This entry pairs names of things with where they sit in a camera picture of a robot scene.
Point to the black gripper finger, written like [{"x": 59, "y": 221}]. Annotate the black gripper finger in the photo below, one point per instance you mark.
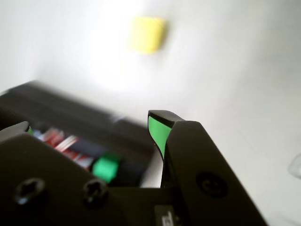
[
  {"x": 200, "y": 164},
  {"x": 47, "y": 188}
]

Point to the green wooden cube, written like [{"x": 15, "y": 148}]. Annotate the green wooden cube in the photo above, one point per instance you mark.
[{"x": 105, "y": 168}]

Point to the yellow wooden cube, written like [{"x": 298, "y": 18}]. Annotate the yellow wooden cube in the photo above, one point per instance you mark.
[{"x": 147, "y": 35}]

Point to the black cardboard box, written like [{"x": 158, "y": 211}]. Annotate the black cardboard box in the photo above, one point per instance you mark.
[{"x": 82, "y": 117}]

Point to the orange white matchbox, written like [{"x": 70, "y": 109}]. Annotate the orange white matchbox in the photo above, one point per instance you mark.
[{"x": 63, "y": 143}]

